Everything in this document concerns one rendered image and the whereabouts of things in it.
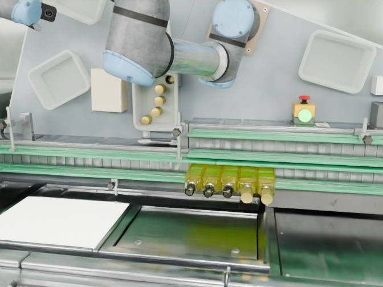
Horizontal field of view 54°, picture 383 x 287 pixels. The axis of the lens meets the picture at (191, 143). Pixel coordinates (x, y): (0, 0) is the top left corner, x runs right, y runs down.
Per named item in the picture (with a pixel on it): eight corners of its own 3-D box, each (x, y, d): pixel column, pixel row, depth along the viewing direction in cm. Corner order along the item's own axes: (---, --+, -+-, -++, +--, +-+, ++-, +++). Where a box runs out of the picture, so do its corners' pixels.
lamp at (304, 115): (297, 121, 135) (298, 122, 132) (298, 108, 133) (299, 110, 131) (310, 121, 134) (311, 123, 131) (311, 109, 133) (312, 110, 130)
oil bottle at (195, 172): (193, 172, 140) (183, 193, 120) (193, 158, 139) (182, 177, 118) (208, 172, 139) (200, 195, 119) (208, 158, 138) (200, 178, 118)
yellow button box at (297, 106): (291, 120, 142) (293, 124, 135) (293, 100, 140) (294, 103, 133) (310, 121, 141) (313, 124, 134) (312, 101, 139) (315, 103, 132)
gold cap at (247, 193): (240, 196, 114) (239, 202, 110) (242, 185, 113) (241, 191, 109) (251, 199, 114) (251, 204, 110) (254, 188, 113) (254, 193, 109)
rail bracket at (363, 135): (350, 134, 128) (361, 144, 115) (353, 113, 126) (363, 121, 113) (362, 135, 127) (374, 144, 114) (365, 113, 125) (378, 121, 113)
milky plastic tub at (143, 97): (139, 125, 152) (133, 130, 144) (138, 69, 147) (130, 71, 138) (182, 127, 150) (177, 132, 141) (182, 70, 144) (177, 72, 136)
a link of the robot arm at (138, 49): (252, 45, 117) (145, 15, 71) (237, 91, 122) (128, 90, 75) (220, 35, 122) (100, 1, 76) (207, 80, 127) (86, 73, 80)
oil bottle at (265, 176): (256, 175, 137) (256, 199, 116) (257, 160, 135) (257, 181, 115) (272, 176, 136) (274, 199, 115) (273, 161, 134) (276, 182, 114)
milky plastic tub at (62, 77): (36, 71, 156) (24, 73, 147) (80, 46, 150) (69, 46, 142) (57, 109, 158) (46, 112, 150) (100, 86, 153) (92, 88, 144)
